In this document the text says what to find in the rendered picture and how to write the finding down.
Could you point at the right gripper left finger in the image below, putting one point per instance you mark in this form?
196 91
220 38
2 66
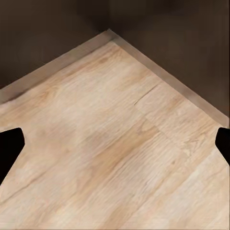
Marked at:
11 144

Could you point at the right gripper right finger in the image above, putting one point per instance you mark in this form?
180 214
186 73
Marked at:
222 142

